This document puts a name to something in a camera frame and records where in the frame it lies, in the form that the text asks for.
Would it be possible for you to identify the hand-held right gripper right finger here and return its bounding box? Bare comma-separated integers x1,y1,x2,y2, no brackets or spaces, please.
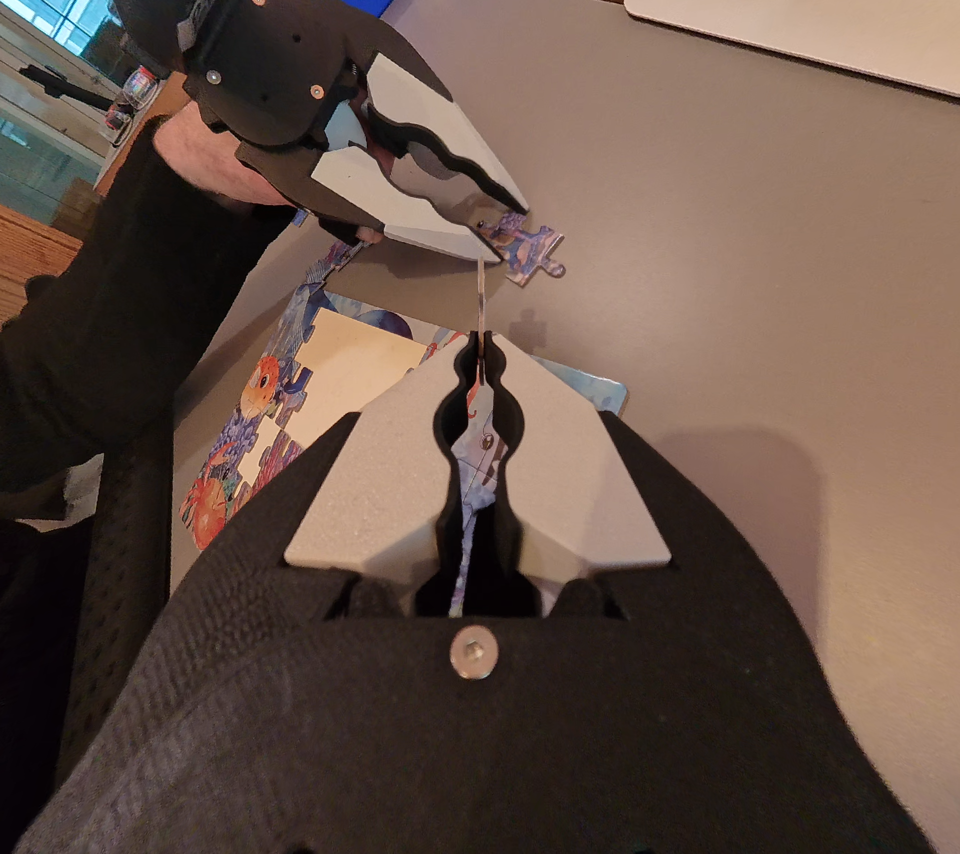
482,331,672,611

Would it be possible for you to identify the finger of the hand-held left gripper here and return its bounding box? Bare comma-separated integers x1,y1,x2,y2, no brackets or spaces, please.
363,51,531,215
309,143,504,266

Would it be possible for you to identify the white crumpled paper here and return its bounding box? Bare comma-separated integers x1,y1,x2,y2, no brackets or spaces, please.
62,452,106,521

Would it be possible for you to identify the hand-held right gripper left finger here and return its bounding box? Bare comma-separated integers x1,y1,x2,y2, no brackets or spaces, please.
282,331,479,611

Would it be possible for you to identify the person's left forearm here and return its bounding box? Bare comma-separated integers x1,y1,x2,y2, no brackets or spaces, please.
0,119,301,495

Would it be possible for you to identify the white puzzle piece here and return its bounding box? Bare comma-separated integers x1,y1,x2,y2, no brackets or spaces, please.
474,256,489,388

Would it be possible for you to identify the striped purple coral puzzle piece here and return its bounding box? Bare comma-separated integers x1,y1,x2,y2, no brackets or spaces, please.
303,240,370,287

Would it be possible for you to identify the person's left hand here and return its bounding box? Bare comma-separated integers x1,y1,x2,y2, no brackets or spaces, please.
152,104,295,209

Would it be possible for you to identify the sea animals jigsaw puzzle board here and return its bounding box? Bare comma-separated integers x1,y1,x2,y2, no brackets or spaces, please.
178,284,629,619

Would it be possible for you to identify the wooden edged table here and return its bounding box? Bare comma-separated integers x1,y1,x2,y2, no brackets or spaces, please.
93,70,192,199

